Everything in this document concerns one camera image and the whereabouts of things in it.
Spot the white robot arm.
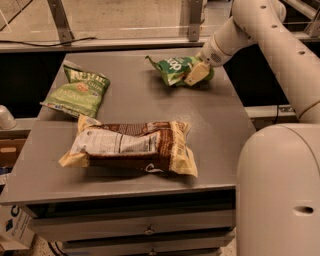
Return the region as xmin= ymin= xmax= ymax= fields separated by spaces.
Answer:
xmin=198 ymin=0 xmax=320 ymax=256

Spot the brown cardboard box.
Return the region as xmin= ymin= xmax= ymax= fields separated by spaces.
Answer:
xmin=0 ymin=139 xmax=26 ymax=167

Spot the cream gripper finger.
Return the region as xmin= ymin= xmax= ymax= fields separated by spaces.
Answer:
xmin=184 ymin=62 xmax=210 ymax=86

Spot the metal frame bracket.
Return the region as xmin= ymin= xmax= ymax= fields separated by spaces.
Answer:
xmin=188 ymin=0 xmax=203 ymax=42
xmin=47 ymin=0 xmax=74 ymax=45

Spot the white dome object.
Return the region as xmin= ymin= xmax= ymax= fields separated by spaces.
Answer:
xmin=0 ymin=105 xmax=17 ymax=130

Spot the white and blue cardboard box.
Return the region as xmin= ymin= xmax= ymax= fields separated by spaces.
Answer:
xmin=0 ymin=205 xmax=34 ymax=251

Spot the upper grey drawer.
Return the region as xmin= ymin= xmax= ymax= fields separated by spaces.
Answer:
xmin=29 ymin=210 xmax=235 ymax=241

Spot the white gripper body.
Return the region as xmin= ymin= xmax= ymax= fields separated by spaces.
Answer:
xmin=196 ymin=46 xmax=230 ymax=67

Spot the black cable on ledge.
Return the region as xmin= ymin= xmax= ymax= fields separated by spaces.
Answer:
xmin=0 ymin=36 xmax=98 ymax=48

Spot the lower grey drawer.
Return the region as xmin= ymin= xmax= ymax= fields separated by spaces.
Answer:
xmin=62 ymin=230 xmax=234 ymax=256

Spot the green rice chip bag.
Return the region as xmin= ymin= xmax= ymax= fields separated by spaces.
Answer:
xmin=146 ymin=56 xmax=214 ymax=86

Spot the grey drawer cabinet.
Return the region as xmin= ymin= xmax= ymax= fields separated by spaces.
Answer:
xmin=0 ymin=47 xmax=257 ymax=256

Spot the right metal frame bracket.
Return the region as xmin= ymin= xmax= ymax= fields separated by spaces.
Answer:
xmin=188 ymin=0 xmax=203 ymax=42

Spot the left metal frame bracket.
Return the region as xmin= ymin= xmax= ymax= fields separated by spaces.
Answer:
xmin=47 ymin=0 xmax=74 ymax=45

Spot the brown and cream snack bag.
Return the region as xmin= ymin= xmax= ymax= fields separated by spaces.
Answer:
xmin=59 ymin=115 xmax=198 ymax=177

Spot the green jalapeno kettle chip bag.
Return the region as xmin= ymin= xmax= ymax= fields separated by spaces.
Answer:
xmin=41 ymin=61 xmax=110 ymax=118

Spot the grey drawer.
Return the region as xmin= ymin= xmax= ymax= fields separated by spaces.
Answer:
xmin=29 ymin=210 xmax=235 ymax=241
xmin=62 ymin=230 xmax=234 ymax=256

